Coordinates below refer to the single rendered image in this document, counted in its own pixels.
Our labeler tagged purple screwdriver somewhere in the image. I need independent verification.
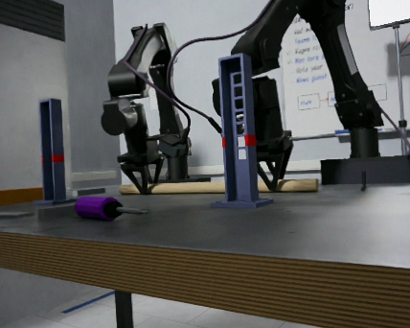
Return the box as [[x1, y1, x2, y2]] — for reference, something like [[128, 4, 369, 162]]
[[75, 197, 147, 221]]

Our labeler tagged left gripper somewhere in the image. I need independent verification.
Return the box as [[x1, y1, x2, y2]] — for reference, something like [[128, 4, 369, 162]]
[[254, 107, 293, 190]]

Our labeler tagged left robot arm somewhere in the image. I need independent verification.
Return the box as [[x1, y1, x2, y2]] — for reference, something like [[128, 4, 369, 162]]
[[230, 0, 410, 164]]

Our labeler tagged long beige rail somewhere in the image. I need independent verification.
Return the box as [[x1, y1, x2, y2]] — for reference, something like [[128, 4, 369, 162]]
[[119, 178, 319, 195]]

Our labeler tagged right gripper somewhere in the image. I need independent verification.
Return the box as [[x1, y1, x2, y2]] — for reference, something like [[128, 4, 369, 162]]
[[117, 126, 181, 195]]

